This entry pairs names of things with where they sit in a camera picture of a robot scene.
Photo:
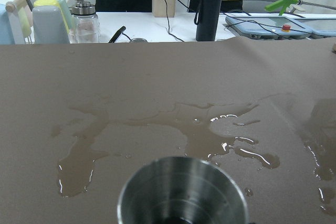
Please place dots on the glass oil dispenser bottle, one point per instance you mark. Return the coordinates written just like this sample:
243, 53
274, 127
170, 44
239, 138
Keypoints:
85, 22

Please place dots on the black water bottle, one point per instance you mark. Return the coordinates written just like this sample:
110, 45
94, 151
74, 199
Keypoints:
206, 19

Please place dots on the grey plastic cup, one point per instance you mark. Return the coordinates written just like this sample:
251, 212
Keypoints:
49, 26

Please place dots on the steel cocktail jigger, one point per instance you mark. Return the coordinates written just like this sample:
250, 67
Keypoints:
181, 190

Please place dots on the teach pendant tablet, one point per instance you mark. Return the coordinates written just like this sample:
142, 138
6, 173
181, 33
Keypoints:
268, 27
320, 27

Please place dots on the green spray gun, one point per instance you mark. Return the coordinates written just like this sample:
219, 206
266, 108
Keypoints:
282, 4

